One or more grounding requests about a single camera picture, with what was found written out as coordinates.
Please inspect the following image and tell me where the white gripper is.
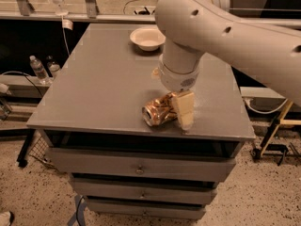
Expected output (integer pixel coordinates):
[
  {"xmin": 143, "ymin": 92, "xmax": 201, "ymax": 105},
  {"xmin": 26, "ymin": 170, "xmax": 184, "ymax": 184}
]
[{"xmin": 150, "ymin": 55, "xmax": 199, "ymax": 131}]

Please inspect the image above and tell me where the orange soda can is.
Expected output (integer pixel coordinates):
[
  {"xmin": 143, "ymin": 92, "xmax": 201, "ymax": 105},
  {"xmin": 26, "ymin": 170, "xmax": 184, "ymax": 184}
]
[{"xmin": 142, "ymin": 92, "xmax": 177, "ymax": 127}]

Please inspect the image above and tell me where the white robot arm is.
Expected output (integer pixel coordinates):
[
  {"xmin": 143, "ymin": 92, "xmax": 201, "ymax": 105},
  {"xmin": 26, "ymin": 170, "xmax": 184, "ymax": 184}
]
[{"xmin": 155, "ymin": 0, "xmax": 301, "ymax": 105}]

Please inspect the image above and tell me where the white paper bowl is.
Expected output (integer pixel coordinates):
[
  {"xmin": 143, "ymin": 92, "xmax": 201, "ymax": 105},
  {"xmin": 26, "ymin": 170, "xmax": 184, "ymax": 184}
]
[{"xmin": 130, "ymin": 26, "xmax": 166, "ymax": 52}]

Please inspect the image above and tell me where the grey drawer cabinet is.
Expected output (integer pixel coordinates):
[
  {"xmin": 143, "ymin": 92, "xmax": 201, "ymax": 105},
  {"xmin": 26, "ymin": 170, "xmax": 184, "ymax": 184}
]
[{"xmin": 27, "ymin": 24, "xmax": 255, "ymax": 210}]

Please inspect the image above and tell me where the top grey drawer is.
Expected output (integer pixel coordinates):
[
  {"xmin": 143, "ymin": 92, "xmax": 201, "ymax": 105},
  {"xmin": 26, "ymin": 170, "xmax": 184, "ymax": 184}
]
[{"xmin": 47, "ymin": 148, "xmax": 236, "ymax": 182}]

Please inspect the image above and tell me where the grey drawer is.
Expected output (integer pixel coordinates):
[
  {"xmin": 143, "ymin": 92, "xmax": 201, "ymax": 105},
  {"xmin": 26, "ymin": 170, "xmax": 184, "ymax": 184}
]
[
  {"xmin": 47, "ymin": 148, "xmax": 236, "ymax": 182},
  {"xmin": 70, "ymin": 178, "xmax": 217, "ymax": 204},
  {"xmin": 86, "ymin": 198, "xmax": 205, "ymax": 220}
]

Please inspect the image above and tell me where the yellow black stand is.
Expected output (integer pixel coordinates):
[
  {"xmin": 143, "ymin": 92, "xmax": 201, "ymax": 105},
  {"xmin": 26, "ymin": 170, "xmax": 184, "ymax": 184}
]
[{"xmin": 250, "ymin": 99, "xmax": 301, "ymax": 167}]

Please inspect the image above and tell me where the clear water bottle right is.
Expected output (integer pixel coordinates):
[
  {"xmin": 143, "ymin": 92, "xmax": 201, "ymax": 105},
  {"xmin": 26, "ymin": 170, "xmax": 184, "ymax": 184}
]
[{"xmin": 46, "ymin": 56, "xmax": 61, "ymax": 78}]

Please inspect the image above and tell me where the clear water bottle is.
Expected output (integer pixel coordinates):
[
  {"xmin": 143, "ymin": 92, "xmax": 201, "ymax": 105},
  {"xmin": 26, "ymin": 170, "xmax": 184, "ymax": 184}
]
[
  {"xmin": 46, "ymin": 56, "xmax": 61, "ymax": 78},
  {"xmin": 29, "ymin": 56, "xmax": 50, "ymax": 85}
]

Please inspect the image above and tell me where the middle grey drawer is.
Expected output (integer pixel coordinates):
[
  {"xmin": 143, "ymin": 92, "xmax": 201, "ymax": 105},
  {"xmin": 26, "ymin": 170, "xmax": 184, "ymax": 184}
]
[{"xmin": 70, "ymin": 178, "xmax": 217, "ymax": 204}]

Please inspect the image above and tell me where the bottom grey drawer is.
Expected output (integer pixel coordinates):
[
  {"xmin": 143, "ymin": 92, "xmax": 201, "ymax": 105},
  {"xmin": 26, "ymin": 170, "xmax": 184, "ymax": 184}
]
[{"xmin": 86, "ymin": 198, "xmax": 205, "ymax": 220}]

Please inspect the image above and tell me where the clear water bottle left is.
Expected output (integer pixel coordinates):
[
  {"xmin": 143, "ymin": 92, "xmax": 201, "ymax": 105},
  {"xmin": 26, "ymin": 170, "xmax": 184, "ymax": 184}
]
[{"xmin": 29, "ymin": 56, "xmax": 50, "ymax": 85}]

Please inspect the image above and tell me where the white desk lamp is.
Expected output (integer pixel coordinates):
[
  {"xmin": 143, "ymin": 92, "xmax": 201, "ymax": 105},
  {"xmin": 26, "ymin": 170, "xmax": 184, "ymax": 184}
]
[{"xmin": 51, "ymin": 0, "xmax": 69, "ymax": 17}]

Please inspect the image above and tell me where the white shoe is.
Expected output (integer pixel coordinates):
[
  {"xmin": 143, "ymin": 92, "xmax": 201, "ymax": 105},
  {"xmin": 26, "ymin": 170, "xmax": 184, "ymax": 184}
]
[{"xmin": 0, "ymin": 211, "xmax": 14, "ymax": 226}]

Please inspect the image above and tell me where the wire mesh basket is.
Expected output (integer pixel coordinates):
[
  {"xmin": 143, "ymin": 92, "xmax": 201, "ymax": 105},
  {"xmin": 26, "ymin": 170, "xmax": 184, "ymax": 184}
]
[{"xmin": 29, "ymin": 137, "xmax": 55, "ymax": 169}]

